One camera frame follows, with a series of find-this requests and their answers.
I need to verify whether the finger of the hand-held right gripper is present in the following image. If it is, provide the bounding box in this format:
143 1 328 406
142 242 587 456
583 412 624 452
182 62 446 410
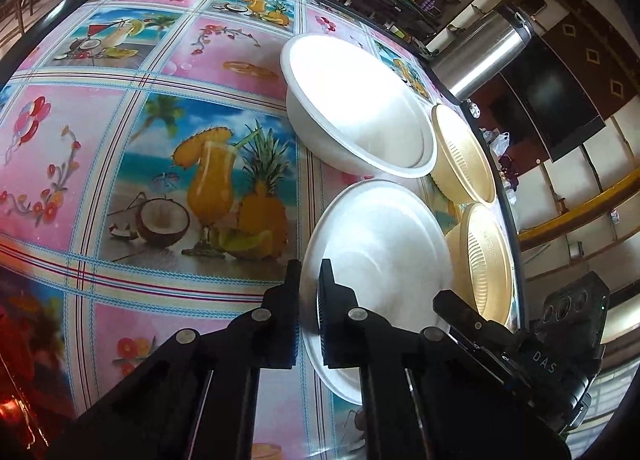
432 290 521 358

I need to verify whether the black television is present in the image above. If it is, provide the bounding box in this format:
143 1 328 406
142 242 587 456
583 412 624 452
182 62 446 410
500 33 606 163

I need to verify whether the printed fruit tablecloth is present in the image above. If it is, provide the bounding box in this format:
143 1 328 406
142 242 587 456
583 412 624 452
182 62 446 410
0 0 521 460

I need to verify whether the white plastic bag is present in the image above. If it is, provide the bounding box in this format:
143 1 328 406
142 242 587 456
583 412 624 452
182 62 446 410
487 131 512 157

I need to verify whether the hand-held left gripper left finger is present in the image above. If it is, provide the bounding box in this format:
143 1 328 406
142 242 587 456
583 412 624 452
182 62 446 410
47 260 303 460

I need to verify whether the golden wooden railing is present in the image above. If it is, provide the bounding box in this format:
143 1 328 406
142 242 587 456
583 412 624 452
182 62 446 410
517 179 640 242

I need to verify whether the white bowl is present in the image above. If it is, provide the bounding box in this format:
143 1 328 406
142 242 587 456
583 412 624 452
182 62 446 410
280 34 439 179

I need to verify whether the beige ribbed plate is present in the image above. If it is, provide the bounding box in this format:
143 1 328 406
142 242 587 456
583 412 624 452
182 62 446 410
430 104 497 205
444 203 515 332

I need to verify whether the white plate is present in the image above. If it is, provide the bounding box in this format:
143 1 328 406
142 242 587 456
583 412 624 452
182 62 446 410
300 179 463 403

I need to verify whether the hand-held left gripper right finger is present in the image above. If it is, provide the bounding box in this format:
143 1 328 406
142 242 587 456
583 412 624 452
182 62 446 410
316 258 572 460

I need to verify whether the large steel thermos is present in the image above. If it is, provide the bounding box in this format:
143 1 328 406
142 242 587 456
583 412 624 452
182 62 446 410
431 5 536 100

